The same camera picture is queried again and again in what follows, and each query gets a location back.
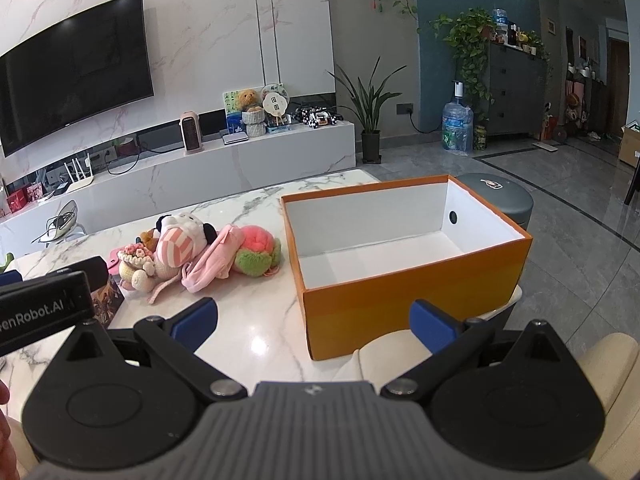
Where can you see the orange cardboard box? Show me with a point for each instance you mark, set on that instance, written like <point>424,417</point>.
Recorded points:
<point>400,305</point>

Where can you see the black dining chair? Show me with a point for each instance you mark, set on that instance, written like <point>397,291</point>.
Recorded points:
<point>634,185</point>

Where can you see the white plush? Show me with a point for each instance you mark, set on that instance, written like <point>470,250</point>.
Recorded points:
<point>175,250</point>

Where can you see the white floor scale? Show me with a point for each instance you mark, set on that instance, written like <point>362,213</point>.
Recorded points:
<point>546,146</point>

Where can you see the green and blue painting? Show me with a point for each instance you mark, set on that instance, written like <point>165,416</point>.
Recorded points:
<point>231,115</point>

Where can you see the black curved television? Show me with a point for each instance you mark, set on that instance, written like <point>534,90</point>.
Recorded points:
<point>75,75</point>

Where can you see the grey round bin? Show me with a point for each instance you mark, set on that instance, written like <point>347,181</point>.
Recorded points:
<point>505,200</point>

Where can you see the wall socket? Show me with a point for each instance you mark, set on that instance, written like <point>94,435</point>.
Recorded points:
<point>405,108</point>

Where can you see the red gift boxes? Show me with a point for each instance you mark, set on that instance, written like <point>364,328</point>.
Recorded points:
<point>20,200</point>

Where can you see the white paper fan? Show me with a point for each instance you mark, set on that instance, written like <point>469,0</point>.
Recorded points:
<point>274,106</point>

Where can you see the person's left hand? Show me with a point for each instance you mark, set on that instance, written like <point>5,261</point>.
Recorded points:
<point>5,440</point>

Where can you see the cluttered dark shelf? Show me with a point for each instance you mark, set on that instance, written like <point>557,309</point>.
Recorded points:
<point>582,100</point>

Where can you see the green plastic toy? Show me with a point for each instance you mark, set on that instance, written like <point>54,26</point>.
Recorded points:
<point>6,262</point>

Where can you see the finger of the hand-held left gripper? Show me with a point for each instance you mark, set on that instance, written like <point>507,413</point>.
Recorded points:
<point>10,278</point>

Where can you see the cow pattern toys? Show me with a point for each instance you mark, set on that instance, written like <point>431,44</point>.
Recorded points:
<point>317,117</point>

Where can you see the small wall frame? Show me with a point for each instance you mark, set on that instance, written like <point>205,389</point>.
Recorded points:
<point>552,26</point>

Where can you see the blue water jug with pump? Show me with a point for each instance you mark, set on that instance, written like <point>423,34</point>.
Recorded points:
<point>457,127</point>

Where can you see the round decorated plate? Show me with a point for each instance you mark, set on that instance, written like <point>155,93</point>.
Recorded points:
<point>282,90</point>

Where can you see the dark grey dresser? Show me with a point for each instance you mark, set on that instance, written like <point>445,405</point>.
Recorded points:
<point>515,90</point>

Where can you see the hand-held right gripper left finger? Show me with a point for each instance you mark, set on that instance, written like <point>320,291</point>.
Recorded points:
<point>197,322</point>

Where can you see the pink and green pompom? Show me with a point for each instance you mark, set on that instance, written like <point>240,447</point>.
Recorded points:
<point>255,242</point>

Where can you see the dark printed card pack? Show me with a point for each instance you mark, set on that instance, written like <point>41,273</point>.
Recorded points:
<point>107,302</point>

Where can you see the wooden door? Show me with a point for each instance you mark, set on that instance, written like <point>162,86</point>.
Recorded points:
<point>619,80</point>

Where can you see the potted orchid plant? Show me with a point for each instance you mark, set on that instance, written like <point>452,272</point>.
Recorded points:
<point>370,110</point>

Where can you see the pink tissue box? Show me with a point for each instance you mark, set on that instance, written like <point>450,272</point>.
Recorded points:
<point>126,147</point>

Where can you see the white marble tv cabinet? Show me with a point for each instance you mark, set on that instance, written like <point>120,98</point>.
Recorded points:
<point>200,170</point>

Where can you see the pink plush pig toy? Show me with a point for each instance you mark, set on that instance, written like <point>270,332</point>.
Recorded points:
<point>210,265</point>

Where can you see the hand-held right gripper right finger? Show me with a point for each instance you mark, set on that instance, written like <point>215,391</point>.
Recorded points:
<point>432,327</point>

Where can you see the small brown teddy bear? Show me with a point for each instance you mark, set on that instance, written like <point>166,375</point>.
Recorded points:
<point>247,100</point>

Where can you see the trailing ivy plant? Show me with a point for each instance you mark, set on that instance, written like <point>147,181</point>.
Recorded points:
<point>465,45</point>

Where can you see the white router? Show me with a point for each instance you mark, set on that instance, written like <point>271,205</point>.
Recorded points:
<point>80,180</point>

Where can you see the grey tablet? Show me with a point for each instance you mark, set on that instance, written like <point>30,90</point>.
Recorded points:
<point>235,137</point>

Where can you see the brown cardboard box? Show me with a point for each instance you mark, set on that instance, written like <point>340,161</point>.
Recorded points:
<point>630,145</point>

